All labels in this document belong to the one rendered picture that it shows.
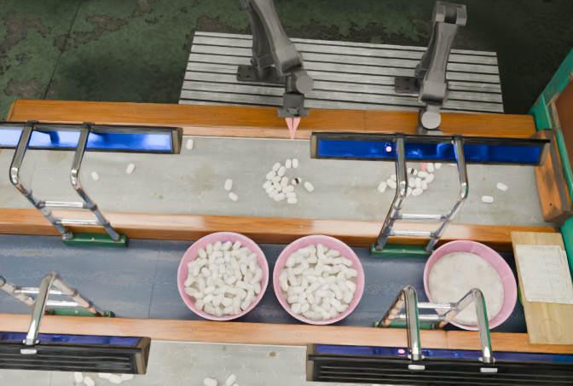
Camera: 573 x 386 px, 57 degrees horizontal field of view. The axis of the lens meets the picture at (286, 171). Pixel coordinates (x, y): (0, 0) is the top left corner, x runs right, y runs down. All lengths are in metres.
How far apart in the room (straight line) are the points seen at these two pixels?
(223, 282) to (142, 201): 0.38
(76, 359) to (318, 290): 0.69
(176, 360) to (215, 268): 0.28
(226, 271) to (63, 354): 0.55
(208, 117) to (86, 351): 0.92
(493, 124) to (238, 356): 1.13
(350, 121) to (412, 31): 1.45
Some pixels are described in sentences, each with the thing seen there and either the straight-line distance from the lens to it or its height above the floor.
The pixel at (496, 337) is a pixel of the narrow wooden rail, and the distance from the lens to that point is 1.65.
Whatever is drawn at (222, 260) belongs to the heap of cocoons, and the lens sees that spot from 1.64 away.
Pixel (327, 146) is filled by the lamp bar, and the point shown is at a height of 1.08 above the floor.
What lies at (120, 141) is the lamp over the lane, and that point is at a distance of 1.48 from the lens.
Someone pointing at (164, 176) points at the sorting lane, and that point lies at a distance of 1.79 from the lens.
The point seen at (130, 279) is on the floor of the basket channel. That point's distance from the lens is 1.75.
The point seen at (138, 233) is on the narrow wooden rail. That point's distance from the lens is 1.74.
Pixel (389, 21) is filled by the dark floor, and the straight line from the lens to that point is 3.24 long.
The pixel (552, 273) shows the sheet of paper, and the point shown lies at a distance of 1.76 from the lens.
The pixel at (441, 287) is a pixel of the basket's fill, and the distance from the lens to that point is 1.68.
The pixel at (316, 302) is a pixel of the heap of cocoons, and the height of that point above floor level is 0.73.
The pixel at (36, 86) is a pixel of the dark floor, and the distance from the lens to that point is 3.18.
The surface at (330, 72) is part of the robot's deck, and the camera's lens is 2.10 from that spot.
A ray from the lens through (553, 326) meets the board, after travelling 1.71.
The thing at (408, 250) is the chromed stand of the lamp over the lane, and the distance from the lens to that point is 1.71.
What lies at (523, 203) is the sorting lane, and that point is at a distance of 1.87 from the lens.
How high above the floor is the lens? 2.28
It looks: 61 degrees down
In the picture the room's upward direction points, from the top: straight up
